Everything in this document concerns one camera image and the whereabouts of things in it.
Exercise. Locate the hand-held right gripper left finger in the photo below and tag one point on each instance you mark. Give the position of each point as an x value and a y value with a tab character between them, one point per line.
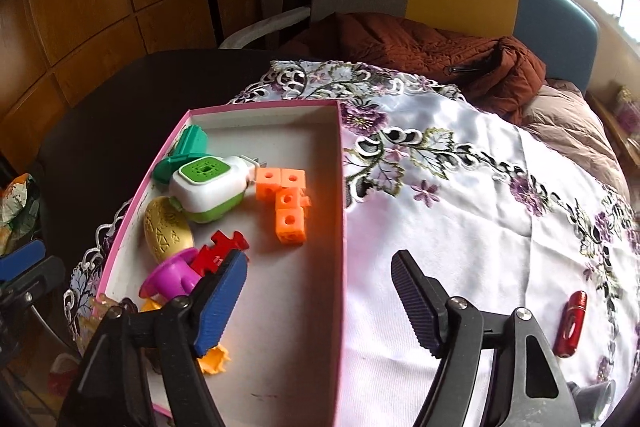
220	307

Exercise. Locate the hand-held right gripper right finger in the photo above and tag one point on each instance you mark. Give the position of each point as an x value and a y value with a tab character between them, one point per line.
412	297

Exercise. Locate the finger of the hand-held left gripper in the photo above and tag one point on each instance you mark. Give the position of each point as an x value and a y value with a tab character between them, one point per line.
22	257

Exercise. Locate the yellow plastic toy piece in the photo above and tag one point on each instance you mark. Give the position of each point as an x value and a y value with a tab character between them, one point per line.
215	359

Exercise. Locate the red puzzle piece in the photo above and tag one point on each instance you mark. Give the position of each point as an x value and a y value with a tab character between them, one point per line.
212	254

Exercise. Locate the purple plastic cup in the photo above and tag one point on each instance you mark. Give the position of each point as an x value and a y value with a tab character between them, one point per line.
172	274

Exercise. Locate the pink cardboard box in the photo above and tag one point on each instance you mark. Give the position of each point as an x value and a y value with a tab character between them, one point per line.
290	307

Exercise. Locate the white and green plug adapter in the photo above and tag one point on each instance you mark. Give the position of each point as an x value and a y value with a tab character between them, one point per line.
210	197

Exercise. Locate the orange linked plastic cubes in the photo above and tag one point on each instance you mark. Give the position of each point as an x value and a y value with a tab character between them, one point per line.
287	202

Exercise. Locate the crumpled plastic bag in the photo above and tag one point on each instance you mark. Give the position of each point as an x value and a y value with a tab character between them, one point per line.
17	207

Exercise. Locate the yellow oval patterned piece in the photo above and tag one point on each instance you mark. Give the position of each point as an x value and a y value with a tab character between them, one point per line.
167	229

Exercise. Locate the white embroidered floral tablecloth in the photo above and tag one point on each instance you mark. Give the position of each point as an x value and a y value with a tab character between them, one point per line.
475	207

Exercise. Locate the red and white object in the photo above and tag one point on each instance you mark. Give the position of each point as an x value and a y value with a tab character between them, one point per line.
62	372

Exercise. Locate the green plastic cap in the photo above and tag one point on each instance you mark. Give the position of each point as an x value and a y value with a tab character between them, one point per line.
192	147

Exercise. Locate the red metallic atomiser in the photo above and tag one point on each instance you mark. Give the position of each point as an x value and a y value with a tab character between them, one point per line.
572	324

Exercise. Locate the grey metal object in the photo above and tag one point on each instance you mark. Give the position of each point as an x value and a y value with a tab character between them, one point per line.
595	399

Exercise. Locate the pinkish brown padded coat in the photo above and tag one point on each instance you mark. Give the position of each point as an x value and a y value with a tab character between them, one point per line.
570	132

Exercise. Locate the brown quilted jacket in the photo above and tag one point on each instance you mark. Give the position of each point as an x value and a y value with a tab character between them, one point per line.
400	47

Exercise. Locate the wooden side shelf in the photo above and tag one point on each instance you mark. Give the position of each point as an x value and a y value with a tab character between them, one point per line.
615	142

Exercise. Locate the wooden cabinet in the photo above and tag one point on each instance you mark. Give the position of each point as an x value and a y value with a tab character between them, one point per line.
100	7

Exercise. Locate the white plastic armrest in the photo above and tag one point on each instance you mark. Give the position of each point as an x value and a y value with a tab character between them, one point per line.
260	29

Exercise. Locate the floral patterned box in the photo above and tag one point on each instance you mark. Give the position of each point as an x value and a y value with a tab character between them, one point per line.
627	109

